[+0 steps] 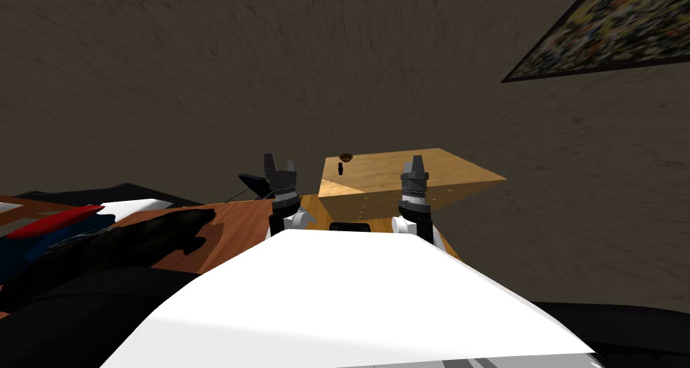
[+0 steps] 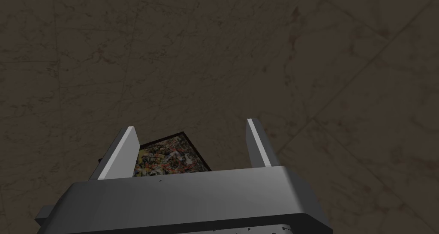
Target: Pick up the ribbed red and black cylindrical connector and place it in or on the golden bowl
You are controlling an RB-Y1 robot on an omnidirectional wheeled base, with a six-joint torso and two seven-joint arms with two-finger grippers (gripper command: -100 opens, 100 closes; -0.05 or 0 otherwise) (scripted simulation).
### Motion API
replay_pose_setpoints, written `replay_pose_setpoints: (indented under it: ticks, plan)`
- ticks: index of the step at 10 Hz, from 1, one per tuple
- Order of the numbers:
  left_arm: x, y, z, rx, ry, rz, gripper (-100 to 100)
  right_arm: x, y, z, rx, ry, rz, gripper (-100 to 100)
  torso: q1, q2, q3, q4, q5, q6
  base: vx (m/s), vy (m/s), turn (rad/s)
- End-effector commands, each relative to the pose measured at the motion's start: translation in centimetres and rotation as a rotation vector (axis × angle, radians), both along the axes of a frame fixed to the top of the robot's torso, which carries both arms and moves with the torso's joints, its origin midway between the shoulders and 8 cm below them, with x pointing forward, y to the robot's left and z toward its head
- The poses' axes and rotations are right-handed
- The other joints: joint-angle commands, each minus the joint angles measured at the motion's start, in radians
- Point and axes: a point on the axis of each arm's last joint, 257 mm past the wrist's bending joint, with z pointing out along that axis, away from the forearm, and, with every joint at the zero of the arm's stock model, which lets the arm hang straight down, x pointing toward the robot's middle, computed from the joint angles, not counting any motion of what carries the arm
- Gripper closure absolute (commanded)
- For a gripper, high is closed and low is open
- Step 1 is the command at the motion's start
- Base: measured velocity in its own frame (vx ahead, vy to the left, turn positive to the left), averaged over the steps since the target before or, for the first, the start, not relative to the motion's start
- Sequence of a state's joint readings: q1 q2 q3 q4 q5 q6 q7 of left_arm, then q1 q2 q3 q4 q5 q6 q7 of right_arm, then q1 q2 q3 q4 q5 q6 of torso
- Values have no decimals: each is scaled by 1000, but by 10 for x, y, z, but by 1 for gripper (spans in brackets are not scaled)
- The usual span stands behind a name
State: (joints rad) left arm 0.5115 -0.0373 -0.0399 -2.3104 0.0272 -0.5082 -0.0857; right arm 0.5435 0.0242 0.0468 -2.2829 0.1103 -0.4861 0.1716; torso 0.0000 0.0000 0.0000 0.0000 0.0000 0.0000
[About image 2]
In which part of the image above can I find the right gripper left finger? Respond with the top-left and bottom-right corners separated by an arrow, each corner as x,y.
88,126 -> 141,181

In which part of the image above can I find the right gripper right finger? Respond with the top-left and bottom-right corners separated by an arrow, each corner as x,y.
246,117 -> 283,168

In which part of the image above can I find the speckled multicolour framed picture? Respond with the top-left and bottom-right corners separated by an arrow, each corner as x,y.
98,131 -> 212,177

